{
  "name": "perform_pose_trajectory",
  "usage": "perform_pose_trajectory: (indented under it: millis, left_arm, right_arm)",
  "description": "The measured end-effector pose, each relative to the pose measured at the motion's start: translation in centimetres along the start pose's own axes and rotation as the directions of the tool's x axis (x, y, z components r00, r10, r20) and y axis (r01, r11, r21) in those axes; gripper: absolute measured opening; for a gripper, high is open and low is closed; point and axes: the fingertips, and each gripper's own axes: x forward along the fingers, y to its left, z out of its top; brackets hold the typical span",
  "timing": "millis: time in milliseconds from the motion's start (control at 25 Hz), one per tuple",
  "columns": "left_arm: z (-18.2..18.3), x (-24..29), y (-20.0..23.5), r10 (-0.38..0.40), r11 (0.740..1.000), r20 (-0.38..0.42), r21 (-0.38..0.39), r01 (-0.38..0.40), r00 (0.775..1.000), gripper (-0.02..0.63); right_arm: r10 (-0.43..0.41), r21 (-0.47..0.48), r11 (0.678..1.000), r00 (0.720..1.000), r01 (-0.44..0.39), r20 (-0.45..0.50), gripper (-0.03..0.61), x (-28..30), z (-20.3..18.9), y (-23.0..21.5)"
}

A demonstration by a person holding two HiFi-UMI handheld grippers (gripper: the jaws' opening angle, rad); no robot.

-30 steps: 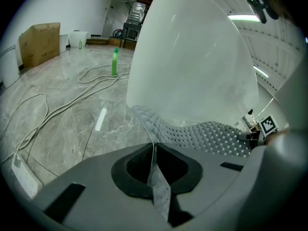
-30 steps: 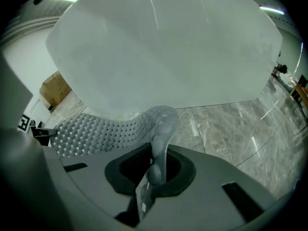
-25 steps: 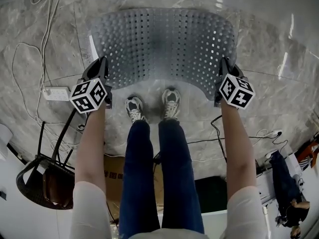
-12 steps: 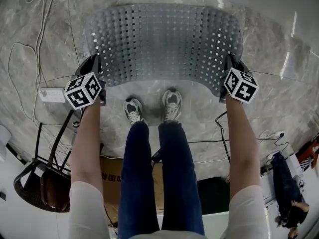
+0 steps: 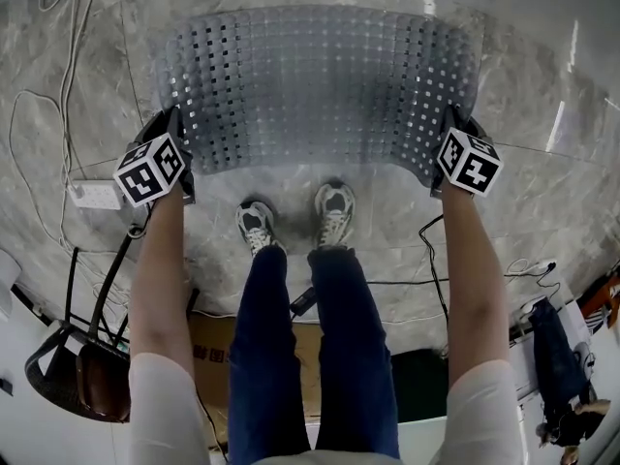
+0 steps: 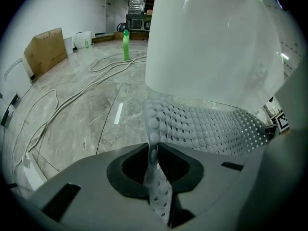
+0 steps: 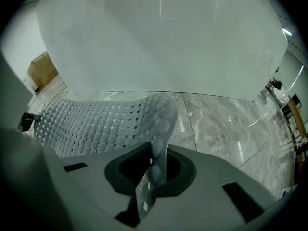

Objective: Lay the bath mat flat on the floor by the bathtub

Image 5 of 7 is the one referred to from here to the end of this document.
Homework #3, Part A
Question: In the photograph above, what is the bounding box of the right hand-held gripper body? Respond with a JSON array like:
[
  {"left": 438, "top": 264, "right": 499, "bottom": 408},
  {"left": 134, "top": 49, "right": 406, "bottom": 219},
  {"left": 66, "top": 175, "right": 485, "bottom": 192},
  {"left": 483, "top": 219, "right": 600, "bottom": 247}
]
[{"left": 429, "top": 126, "right": 505, "bottom": 199}]

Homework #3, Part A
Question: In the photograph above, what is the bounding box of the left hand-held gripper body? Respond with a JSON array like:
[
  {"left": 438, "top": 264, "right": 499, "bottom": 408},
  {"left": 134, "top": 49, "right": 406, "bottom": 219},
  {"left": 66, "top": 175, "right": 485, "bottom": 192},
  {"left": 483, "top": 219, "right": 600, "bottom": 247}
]
[{"left": 111, "top": 132, "right": 197, "bottom": 209}]

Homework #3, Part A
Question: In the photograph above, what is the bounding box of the clear perforated bath mat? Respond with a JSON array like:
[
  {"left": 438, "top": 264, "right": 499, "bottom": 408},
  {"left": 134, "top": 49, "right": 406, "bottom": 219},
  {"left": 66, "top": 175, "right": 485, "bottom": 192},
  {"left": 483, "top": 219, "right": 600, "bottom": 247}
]
[{"left": 154, "top": 5, "right": 485, "bottom": 191}]

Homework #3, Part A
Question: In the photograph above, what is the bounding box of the person's left forearm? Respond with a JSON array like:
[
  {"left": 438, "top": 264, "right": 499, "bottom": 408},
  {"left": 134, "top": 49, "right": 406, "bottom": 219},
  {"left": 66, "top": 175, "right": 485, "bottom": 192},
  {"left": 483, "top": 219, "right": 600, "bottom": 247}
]
[{"left": 127, "top": 189, "right": 189, "bottom": 375}]

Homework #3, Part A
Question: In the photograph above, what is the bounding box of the person's right forearm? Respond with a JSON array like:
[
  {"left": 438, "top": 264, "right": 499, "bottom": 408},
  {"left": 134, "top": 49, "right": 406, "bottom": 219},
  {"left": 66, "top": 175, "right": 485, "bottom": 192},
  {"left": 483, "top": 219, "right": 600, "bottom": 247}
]
[{"left": 437, "top": 180, "right": 511, "bottom": 392}]

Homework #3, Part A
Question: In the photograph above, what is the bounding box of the white power strip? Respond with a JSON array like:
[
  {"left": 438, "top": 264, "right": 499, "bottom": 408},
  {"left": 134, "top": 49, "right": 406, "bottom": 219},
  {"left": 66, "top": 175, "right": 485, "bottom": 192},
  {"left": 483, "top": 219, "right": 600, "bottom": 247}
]
[{"left": 66, "top": 180, "right": 124, "bottom": 211}]

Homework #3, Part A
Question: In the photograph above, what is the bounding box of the person's left shoe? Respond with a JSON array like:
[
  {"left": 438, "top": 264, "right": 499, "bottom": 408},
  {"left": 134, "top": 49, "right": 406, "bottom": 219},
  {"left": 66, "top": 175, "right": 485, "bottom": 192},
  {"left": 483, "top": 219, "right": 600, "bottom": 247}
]
[{"left": 235, "top": 200, "right": 278, "bottom": 259}]

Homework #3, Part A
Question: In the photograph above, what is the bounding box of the person's shoe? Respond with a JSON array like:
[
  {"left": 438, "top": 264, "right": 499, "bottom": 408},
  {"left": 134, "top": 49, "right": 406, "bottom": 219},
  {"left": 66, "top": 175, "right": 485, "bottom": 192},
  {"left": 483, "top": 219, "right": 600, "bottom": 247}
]
[
  {"left": 235, "top": 200, "right": 278, "bottom": 259},
  {"left": 313, "top": 181, "right": 357, "bottom": 252}
]

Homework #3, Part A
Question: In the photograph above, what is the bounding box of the person's right shoe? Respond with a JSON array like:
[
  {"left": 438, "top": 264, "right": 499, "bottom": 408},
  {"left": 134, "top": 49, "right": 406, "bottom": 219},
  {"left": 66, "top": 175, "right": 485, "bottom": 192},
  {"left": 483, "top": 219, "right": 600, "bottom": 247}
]
[{"left": 313, "top": 181, "right": 357, "bottom": 252}]

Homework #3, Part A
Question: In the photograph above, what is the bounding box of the black power adapter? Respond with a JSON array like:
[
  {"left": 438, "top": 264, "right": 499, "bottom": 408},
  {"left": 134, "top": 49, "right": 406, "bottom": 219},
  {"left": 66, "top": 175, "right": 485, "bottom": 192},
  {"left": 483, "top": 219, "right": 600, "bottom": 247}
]
[{"left": 289, "top": 287, "right": 319, "bottom": 317}]

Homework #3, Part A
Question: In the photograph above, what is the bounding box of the dark garment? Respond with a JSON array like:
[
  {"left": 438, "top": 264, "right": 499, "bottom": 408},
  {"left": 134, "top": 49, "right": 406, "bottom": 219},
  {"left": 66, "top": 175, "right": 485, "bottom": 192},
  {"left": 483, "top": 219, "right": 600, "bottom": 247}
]
[{"left": 526, "top": 297, "right": 612, "bottom": 460}]

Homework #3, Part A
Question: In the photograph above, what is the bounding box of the flat brown cardboard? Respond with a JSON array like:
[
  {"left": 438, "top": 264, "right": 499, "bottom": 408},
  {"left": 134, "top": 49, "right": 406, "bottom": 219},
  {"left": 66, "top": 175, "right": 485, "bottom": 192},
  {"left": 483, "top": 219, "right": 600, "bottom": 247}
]
[{"left": 186, "top": 312, "right": 326, "bottom": 450}]

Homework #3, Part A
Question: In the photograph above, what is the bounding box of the person's left leg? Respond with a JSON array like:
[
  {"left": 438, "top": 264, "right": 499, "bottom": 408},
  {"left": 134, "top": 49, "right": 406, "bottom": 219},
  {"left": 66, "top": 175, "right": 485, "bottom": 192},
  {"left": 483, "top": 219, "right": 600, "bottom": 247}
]
[{"left": 227, "top": 244, "right": 311, "bottom": 465}]

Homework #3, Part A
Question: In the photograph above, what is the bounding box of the person's leg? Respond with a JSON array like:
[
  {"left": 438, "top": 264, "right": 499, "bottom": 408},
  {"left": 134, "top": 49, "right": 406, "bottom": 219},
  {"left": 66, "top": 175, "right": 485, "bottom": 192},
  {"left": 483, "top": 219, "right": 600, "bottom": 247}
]
[
  {"left": 227, "top": 244, "right": 311, "bottom": 465},
  {"left": 307, "top": 247, "right": 401, "bottom": 462}
]

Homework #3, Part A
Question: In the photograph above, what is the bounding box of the brown woven bag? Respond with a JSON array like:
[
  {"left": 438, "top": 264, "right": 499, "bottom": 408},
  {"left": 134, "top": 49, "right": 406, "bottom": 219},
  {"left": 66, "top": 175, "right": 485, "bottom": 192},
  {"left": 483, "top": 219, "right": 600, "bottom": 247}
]
[{"left": 76, "top": 342, "right": 133, "bottom": 423}]

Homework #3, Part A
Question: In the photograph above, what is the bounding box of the black round chair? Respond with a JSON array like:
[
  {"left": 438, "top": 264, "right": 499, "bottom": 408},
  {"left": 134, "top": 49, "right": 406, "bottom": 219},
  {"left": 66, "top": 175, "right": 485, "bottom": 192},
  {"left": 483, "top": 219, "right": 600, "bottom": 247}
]
[{"left": 23, "top": 230, "right": 137, "bottom": 424}]

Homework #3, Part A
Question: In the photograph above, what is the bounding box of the person's right leg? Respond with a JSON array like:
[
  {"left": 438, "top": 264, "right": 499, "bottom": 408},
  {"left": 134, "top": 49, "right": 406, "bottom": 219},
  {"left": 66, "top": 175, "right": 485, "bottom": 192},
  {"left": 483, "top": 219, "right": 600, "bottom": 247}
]
[{"left": 307, "top": 247, "right": 401, "bottom": 462}]

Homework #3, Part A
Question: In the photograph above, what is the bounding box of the person's white shirt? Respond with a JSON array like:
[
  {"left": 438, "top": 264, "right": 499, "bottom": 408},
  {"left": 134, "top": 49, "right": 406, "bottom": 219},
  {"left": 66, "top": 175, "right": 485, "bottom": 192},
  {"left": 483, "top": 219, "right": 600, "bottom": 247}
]
[{"left": 128, "top": 351, "right": 527, "bottom": 465}]

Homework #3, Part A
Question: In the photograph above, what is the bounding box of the white power cable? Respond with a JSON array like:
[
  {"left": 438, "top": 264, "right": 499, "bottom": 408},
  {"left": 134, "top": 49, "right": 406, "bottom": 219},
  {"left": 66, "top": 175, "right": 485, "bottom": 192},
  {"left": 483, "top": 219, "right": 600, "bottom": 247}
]
[{"left": 9, "top": 0, "right": 98, "bottom": 280}]

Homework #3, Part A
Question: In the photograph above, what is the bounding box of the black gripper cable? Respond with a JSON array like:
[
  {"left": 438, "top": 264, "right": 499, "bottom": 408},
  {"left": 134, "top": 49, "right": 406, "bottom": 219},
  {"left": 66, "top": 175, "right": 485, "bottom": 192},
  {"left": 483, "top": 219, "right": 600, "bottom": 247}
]
[{"left": 418, "top": 213, "right": 451, "bottom": 357}]

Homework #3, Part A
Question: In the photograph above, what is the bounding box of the thin white cable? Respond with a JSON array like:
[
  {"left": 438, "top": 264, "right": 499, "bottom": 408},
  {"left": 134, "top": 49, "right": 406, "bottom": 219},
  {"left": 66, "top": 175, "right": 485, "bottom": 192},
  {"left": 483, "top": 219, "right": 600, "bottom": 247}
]
[{"left": 503, "top": 259, "right": 563, "bottom": 304}]

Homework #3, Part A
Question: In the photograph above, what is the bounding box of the thin black wire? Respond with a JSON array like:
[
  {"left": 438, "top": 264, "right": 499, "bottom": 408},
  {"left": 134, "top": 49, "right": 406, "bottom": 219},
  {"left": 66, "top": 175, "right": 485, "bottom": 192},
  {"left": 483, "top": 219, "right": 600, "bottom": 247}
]
[{"left": 367, "top": 278, "right": 450, "bottom": 288}]

